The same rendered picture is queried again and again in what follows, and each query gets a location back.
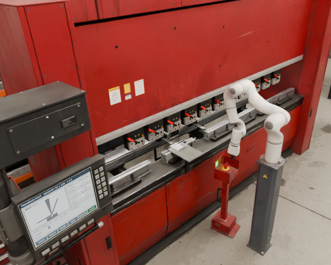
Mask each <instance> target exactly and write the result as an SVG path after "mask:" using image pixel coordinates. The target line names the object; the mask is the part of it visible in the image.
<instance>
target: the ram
mask: <svg viewBox="0 0 331 265"><path fill-rule="evenodd" d="M312 1H313V0H231V1H225V2H218V3H212V4H205V5H198V6H191V7H185V8H178V9H172V10H168V11H161V12H154V13H148V14H141V15H135V16H128V17H122V18H115V19H108V20H104V21H97V22H91V23H84V24H78V25H74V27H75V32H76V37H77V43H78V48H79V54H80V59H81V65H82V70H83V74H84V79H85V85H86V90H87V96H88V101H89V107H90V112H91V117H92V123H93V127H94V132H95V137H96V138H98V137H101V136H103V135H105V134H108V133H110V132H113V131H115V130H118V129H120V128H123V127H125V126H127V125H130V124H133V123H135V122H138V121H140V120H143V119H145V118H147V117H150V116H152V115H155V114H157V113H160V112H162V111H165V110H167V109H169V108H172V107H174V106H177V105H179V104H182V103H184V102H187V101H190V100H192V99H194V98H197V97H199V96H202V95H204V94H207V93H209V92H212V91H214V90H216V89H219V88H221V87H224V86H226V85H229V84H231V83H234V82H236V81H238V80H241V79H243V78H246V77H249V76H251V75H254V74H256V73H259V72H261V71H263V70H266V69H268V68H271V67H273V66H276V65H278V64H281V63H283V62H286V61H288V60H290V59H293V58H295V57H298V56H300V55H303V53H304V47H305V41H306V35H307V29H308V23H309V17H310V13H311V8H312ZM141 79H143V81H144V94H141V95H138V96H136V95H135V85H134V81H137V80H141ZM128 83H130V91H131V92H129V93H126V94H125V90H124V84H128ZM118 86H119V89H120V97H121V102H119V103H116V104H113V105H111V103H110V96H109V89H112V88H115V87H118ZM227 89H228V88H227ZM227 89H224V90H222V91H219V92H217V93H215V94H212V95H210V96H207V97H205V98H202V99H200V100H197V101H195V102H193V103H190V104H188V105H186V106H183V107H181V108H178V109H176V110H173V111H171V112H169V113H166V114H164V115H162V116H159V117H157V118H154V119H152V120H149V121H147V122H145V123H142V124H140V125H137V126H135V127H132V128H130V129H127V130H125V131H123V132H120V133H118V134H116V135H113V136H111V137H108V138H106V139H103V140H101V141H99V142H96V143H97V146H98V145H101V144H103V143H105V142H108V141H110V140H112V139H115V138H117V137H120V136H122V135H124V134H127V133H129V132H131V131H134V130H136V129H138V128H141V127H143V126H145V125H148V124H150V123H153V122H155V121H157V120H159V119H162V118H164V117H167V116H169V115H172V114H174V113H177V112H179V111H181V110H183V109H186V108H188V107H191V106H193V105H195V104H198V103H200V102H202V101H205V100H207V99H209V98H212V97H214V96H216V95H219V94H221V93H224V92H225V91H226V90H227ZM128 94H131V98H130V99H127V100H126V98H125V95H128Z"/></svg>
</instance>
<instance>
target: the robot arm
mask: <svg viewBox="0 0 331 265"><path fill-rule="evenodd" d="M243 93H245V94H247V96H248V101H249V103H250V104H251V105H252V106H253V107H254V108H255V109H256V110H258V111H259V112H261V113H264V114H267V115H269V116H268V117H267V118H266V120H265V122H264V128H265V130H266V132H267V141H266V149H265V154H262V155H261V156H260V161H261V163H263V164H264V165H266V166H270V167H280V166H282V165H283V164H284V158H283V157H281V151H282V145H283V138H284V136H283V134H282V133H281V132H280V129H281V128H282V127H283V126H285V125H286V124H288V123H289V121H290V118H291V117H290V115H289V113H288V112H287V111H286V110H284V109H283V108H281V107H278V106H275V105H273V104H271V103H269V102H267V101H266V100H265V99H264V98H263V97H261V96H260V95H259V94H258V92H257V91H256V88H255V85H254V83H253V82H252V81H250V80H248V79H246V80H242V81H240V82H238V83H235V84H233V85H231V86H229V88H228V89H227V90H226V91H225V92H224V94H223V99H224V104H225V109H226V114H227V118H228V121H229V122H230V123H232V124H233V123H236V125H237V127H233V129H232V136H231V140H230V142H231V143H230V144H229V147H228V150H227V152H228V153H229V154H230V155H231V160H234V157H236V156H237V157H238V156H239V153H240V141H241V138H242V137H243V136H245V134H246V128H245V124H244V122H243V121H242V120H241V119H239V118H238V115H237V110H236V104H235V97H237V96H239V95H241V94H243Z"/></svg>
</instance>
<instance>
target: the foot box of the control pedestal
mask: <svg viewBox="0 0 331 265"><path fill-rule="evenodd" d="M220 214H221V210H219V211H218V212H217V213H216V215H215V216H214V217H213V218H212V227H211V229H213V230H215V231H217V232H219V233H222V234H224V235H226V236H228V237H230V238H234V236H235V235H236V233H237V231H238V230H239V228H240V227H241V226H240V225H238V224H236V216H233V215H231V214H229V213H227V215H228V216H230V217H229V219H228V220H227V222H224V221H221V220H219V219H218V217H219V215H220Z"/></svg>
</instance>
